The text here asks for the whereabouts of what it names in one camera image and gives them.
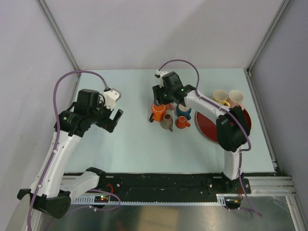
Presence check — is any large orange mug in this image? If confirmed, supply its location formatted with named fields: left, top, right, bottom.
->
left=149, top=103, right=167, bottom=123

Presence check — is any yellow mug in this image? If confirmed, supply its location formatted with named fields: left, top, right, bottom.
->
left=213, top=90, right=231, bottom=107

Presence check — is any pink mug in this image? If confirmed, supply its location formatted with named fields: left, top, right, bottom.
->
left=227, top=90, right=244, bottom=110

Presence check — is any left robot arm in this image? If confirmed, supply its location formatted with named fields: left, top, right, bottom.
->
left=17, top=89, right=123, bottom=218

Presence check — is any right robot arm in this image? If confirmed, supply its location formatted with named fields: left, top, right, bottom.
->
left=152, top=70, right=251, bottom=193

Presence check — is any salmon mug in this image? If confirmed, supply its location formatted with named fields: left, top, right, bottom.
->
left=165, top=103, right=174, bottom=110

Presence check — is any blue mug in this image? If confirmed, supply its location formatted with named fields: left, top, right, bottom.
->
left=176, top=104, right=192, bottom=120

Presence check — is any brown grey mug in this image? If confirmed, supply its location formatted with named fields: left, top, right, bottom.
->
left=161, top=113, right=173, bottom=132

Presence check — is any small orange mug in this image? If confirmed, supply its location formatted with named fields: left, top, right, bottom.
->
left=176, top=116, right=191, bottom=129

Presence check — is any red round tray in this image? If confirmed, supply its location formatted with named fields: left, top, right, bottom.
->
left=195, top=106, right=253, bottom=144

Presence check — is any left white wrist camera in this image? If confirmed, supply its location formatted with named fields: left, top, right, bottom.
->
left=103, top=89, right=121, bottom=110

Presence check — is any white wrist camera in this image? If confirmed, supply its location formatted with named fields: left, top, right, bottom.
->
left=103, top=89, right=121, bottom=110
left=154, top=70, right=168, bottom=78

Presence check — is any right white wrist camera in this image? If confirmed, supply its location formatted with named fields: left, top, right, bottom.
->
left=154, top=70, right=168, bottom=78

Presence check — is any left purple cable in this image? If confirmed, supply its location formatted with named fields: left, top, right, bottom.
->
left=26, top=69, right=109, bottom=229

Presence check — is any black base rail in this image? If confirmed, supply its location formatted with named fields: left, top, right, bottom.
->
left=95, top=173, right=251, bottom=203

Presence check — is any white slotted cable duct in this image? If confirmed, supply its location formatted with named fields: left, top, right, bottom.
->
left=71, top=194, right=226, bottom=206

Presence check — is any left aluminium frame post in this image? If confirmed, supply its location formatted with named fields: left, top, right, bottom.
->
left=36, top=0, right=79, bottom=70

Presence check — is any aluminium frame post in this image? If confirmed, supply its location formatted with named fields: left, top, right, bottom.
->
left=246, top=0, right=294, bottom=77
left=36, top=0, right=79, bottom=70

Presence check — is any right aluminium frame post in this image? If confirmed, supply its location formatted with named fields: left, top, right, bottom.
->
left=246, top=0, right=294, bottom=77

